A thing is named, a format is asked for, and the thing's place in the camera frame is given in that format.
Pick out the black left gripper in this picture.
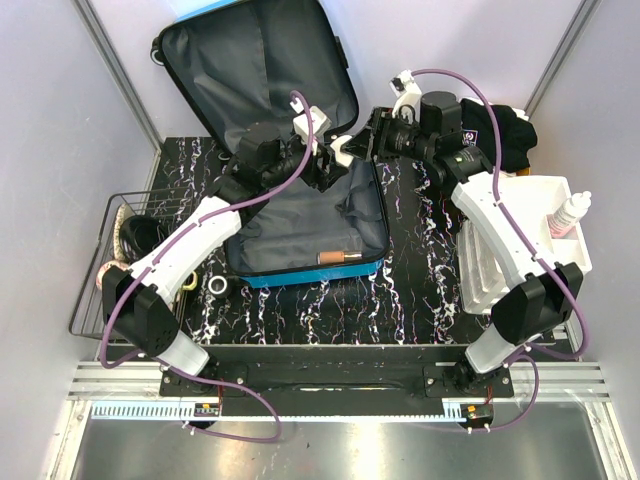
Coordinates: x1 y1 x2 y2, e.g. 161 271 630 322
264 132 349 193

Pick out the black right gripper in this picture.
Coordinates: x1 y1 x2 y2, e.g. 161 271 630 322
340 107 434 164

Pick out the blue fish-print suitcase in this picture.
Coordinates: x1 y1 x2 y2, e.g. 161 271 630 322
152 1 390 289

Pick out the black garment with label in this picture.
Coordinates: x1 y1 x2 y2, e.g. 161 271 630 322
459 97 539 171

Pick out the white divided organizer tray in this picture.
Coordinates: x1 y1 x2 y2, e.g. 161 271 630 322
452 173 592 315

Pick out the white pink-tipped bottle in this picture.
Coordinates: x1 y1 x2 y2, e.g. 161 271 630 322
547 191 592 238

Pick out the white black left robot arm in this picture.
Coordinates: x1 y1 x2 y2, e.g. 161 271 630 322
101 115 354 396

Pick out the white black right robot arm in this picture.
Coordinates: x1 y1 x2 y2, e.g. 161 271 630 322
332 91 584 397

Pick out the brown small tube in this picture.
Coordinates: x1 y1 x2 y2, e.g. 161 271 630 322
317 251 362 265

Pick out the pale yellow mug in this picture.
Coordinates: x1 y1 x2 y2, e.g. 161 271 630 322
181 272 199 291

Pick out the black bowl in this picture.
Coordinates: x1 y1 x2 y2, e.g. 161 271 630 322
118 215 167 263

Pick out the pink patterned cup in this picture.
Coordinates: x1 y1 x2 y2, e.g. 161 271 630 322
96 259 129 290

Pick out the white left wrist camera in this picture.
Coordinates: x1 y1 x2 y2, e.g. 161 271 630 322
290 99 332 148

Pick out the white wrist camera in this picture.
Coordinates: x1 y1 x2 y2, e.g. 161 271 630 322
290 99 332 148
389 70 422 118

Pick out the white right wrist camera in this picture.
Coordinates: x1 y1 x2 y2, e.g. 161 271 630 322
389 70 422 118

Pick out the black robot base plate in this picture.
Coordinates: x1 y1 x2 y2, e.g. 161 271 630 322
94 342 571 401

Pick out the black wire dish rack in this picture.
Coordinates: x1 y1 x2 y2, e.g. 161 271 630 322
68 187 198 340

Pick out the aluminium frame rail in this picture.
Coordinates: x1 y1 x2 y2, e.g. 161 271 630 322
45 361 639 479

